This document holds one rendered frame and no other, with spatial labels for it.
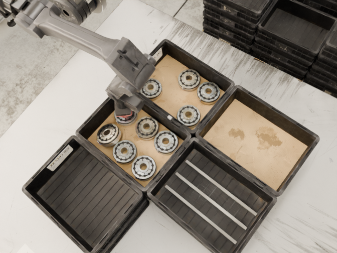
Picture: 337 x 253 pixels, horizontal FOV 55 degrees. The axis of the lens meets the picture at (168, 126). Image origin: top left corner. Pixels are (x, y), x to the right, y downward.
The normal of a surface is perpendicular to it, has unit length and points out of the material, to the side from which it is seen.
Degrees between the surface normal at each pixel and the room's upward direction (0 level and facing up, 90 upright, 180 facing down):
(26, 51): 0
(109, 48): 14
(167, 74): 0
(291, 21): 0
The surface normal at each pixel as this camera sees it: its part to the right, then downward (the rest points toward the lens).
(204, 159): -0.08, -0.37
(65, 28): -0.31, -0.38
